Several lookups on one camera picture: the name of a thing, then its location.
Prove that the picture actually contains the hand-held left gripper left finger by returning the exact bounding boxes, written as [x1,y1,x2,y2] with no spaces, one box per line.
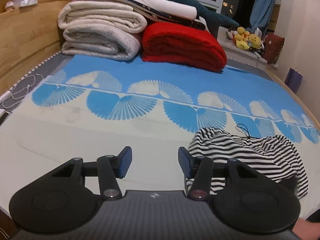
[49,146,133,201]

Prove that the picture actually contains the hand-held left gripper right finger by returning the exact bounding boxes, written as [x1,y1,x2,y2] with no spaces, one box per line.
[178,147,262,200]

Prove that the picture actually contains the black and white striped garment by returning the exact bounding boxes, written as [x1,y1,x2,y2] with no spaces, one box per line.
[184,124,310,200]

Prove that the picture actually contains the blue and white printed bedsheet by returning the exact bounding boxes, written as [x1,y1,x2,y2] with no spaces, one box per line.
[0,54,320,220]

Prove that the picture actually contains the red folded blanket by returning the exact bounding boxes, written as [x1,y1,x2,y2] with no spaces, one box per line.
[141,22,227,72]

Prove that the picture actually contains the white window sill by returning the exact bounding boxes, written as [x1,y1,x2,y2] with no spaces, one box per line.
[217,27,279,68]

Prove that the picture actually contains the cream folded quilt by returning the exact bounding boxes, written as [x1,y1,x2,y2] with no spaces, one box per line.
[57,0,148,61]

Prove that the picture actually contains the purple bag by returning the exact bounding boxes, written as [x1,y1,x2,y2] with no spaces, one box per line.
[285,67,303,93]

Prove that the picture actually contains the yellow duck plush toy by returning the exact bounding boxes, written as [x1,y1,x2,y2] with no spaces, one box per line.
[247,33,263,51]
[232,26,251,51]

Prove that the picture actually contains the folded white sheets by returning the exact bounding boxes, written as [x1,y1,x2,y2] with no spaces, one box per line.
[85,0,208,32]

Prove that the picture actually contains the dark red cushion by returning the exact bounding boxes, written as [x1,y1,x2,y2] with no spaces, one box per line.
[263,32,285,65]

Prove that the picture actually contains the dark teal shark plush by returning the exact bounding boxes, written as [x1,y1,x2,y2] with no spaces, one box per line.
[130,0,240,38]

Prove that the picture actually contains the white folded sheet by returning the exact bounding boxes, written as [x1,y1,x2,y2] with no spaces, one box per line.
[122,0,198,20]

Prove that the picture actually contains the blue curtain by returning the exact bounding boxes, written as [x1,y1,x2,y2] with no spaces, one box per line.
[249,0,279,33]

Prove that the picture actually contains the white cable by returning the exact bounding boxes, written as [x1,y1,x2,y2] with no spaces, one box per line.
[1,74,45,113]

